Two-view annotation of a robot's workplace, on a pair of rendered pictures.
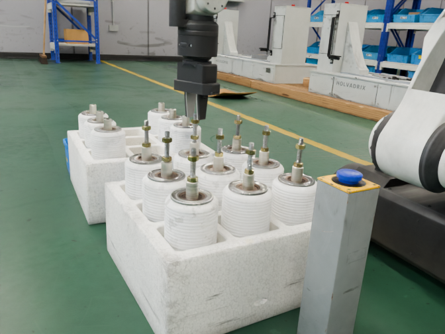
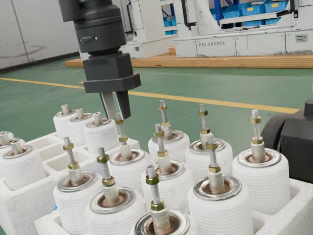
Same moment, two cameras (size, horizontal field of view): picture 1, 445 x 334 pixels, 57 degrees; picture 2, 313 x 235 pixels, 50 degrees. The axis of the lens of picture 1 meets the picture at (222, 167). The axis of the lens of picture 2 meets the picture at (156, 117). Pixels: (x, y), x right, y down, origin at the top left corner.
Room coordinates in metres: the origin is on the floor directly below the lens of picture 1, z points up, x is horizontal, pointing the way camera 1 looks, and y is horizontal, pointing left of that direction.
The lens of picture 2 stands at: (0.29, 0.09, 0.52)
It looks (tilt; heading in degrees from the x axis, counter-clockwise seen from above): 17 degrees down; 352
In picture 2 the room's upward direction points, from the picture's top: 10 degrees counter-clockwise
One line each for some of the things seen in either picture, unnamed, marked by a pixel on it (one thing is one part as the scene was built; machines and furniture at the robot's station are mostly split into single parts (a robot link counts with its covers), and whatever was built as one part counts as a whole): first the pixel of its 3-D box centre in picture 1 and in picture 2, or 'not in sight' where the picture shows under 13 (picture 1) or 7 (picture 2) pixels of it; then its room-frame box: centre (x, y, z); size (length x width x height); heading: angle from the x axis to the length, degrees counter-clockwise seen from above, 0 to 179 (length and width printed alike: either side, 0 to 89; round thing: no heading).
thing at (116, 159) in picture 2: (194, 154); (127, 157); (0.93, 0.07, 0.25); 0.08 x 0.08 x 0.01
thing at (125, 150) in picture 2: (194, 148); (125, 151); (0.93, 0.07, 0.26); 0.02 x 0.02 x 0.03
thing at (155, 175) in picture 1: (166, 175); (112, 200); (0.77, 0.11, 0.25); 0.08 x 0.08 x 0.01
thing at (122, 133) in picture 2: (195, 129); (121, 130); (0.93, 0.07, 0.31); 0.01 x 0.01 x 0.08
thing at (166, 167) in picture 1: (166, 169); (111, 193); (0.77, 0.11, 0.26); 0.02 x 0.02 x 0.03
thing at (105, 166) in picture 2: (167, 150); (105, 170); (0.77, 0.11, 0.30); 0.01 x 0.01 x 0.08
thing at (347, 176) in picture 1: (348, 177); not in sight; (0.62, -0.20, 0.32); 0.04 x 0.04 x 0.02
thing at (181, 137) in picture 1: (185, 153); (105, 151); (1.24, 0.12, 0.16); 0.10 x 0.10 x 0.18
